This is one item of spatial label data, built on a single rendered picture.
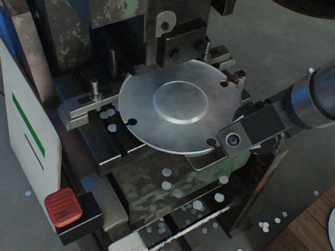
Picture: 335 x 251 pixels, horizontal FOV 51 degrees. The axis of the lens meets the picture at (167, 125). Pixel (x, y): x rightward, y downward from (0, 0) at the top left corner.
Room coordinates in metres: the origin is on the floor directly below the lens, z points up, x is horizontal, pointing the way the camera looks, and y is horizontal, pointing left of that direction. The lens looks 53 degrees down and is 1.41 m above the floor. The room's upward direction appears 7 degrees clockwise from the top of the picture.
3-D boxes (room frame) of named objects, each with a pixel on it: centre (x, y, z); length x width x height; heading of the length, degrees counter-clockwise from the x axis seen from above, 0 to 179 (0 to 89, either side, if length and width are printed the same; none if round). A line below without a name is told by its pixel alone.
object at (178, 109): (0.54, -0.02, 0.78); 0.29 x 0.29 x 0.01
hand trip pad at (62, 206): (0.26, 0.18, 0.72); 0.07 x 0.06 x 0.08; 36
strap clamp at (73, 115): (0.54, 0.19, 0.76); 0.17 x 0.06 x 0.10; 126
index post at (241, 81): (0.64, -0.17, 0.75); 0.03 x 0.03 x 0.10; 36
